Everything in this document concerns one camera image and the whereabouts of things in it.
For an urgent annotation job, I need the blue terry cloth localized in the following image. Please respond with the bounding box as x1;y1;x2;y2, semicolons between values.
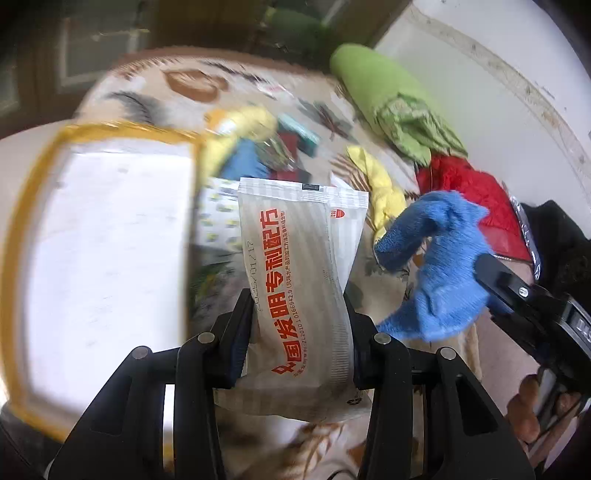
374;191;492;341

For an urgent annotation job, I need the yellow terry cloth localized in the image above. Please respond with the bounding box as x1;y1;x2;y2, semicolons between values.
346;146;407;243

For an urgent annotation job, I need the grey striped medicine packet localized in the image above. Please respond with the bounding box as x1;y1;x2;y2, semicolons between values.
215;178;370;423

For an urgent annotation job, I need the person's right hand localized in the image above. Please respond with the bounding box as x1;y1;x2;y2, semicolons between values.
506;374;581;448

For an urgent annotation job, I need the red quilted bag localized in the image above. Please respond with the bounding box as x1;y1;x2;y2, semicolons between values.
416;154;531;262

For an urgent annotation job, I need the black garment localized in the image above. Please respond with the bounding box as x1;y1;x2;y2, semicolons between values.
523;200;590;310

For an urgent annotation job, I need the green rolled quilt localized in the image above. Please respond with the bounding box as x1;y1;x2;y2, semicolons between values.
329;43;468;167

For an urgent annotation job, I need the yellow-rimmed white storage bin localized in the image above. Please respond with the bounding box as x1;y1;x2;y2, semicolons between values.
1;122;202;441

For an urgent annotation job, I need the teal small box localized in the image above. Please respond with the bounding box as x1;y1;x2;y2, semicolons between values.
277;114;321;157

